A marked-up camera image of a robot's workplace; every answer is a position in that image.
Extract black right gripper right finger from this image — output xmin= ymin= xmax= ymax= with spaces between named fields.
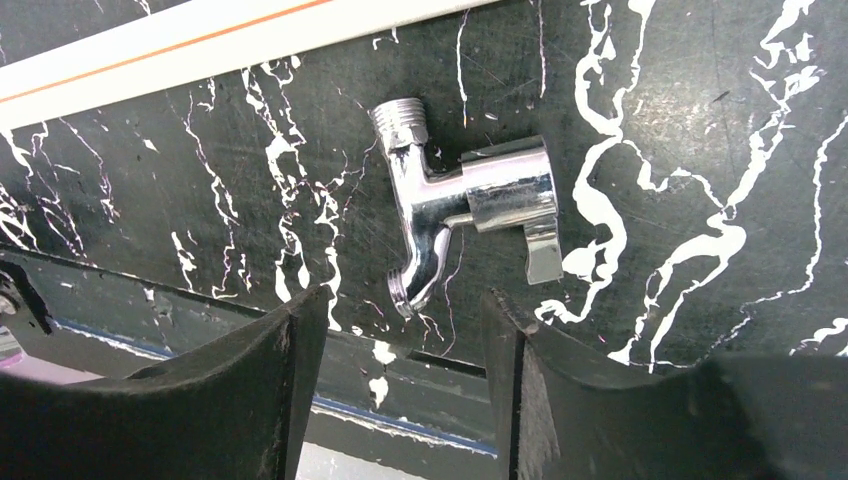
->
xmin=480 ymin=289 xmax=847 ymax=479

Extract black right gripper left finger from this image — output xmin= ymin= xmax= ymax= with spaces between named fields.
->
xmin=1 ymin=287 xmax=329 ymax=479

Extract chrome water faucet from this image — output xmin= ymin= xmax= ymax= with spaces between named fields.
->
xmin=369 ymin=98 xmax=564 ymax=319

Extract white PVC pipe frame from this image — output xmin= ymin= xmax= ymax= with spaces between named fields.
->
xmin=1 ymin=0 xmax=478 ymax=130

